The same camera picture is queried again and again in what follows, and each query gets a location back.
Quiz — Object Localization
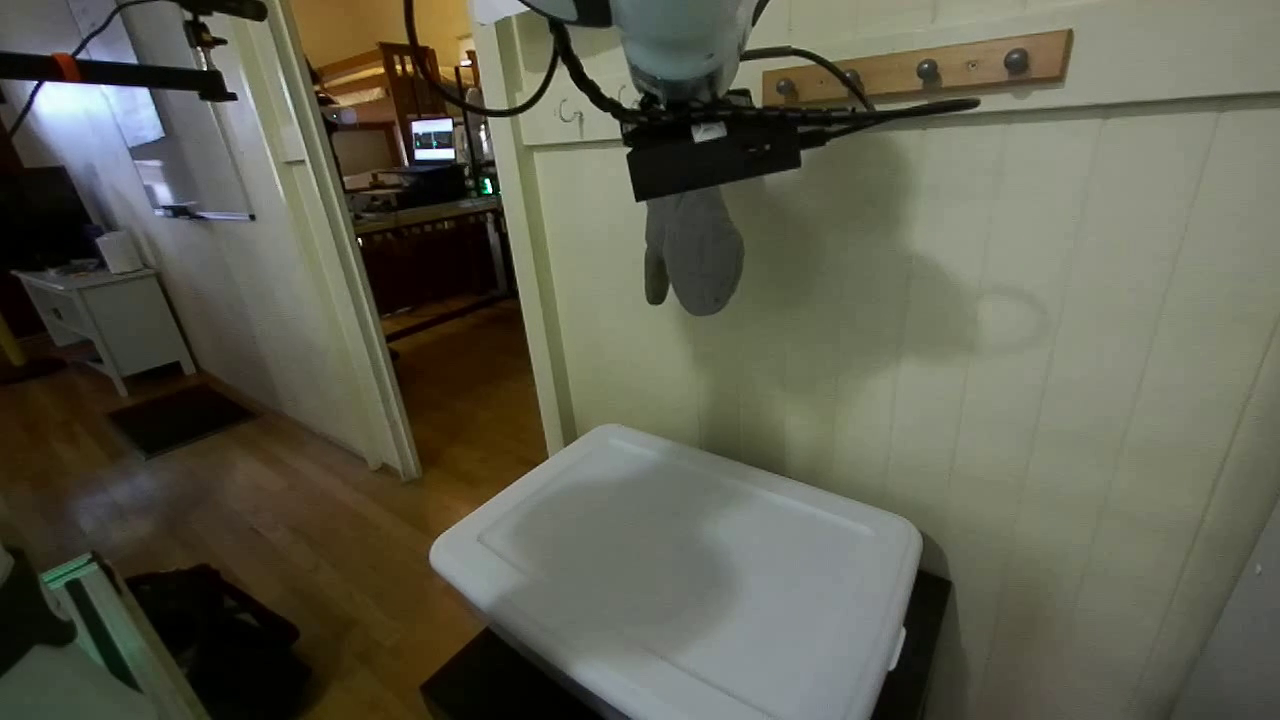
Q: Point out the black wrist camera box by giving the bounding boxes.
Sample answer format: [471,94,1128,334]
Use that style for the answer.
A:
[618,116,809,204]

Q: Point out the white plastic storage bin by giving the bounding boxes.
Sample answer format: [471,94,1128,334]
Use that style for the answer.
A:
[425,420,926,720]

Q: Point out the black camera cable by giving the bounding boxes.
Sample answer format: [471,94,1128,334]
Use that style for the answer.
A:
[795,93,985,149]

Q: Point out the black crate under bin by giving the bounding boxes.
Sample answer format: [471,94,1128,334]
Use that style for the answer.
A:
[420,564,958,720]

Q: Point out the black floor box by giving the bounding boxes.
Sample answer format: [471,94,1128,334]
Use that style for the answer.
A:
[125,561,321,720]

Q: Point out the lit computer monitor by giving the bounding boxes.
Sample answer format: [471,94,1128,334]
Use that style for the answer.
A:
[402,112,469,168]

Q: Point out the black camera boom stand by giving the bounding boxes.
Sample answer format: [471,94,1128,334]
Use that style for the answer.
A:
[0,0,272,106]

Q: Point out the dark floor mat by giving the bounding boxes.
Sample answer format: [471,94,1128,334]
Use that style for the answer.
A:
[103,384,260,463]

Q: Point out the dark wooden counter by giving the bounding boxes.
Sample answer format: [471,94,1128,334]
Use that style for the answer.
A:
[344,191,520,321]

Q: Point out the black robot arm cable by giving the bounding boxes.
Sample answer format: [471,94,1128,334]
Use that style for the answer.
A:
[394,0,642,133]

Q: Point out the grey quilted oven mitt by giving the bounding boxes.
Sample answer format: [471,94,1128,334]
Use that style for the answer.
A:
[640,185,747,321]

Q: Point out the small white cabinet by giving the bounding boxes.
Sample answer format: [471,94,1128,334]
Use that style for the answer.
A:
[12,258,201,398]

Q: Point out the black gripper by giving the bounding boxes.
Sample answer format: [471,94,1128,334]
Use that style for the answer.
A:
[631,85,751,133]

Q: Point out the robot mounting table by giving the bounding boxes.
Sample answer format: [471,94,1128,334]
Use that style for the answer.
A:
[0,539,208,720]

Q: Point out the wooden peg rack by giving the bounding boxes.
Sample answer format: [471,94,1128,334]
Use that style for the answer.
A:
[758,24,1078,112]

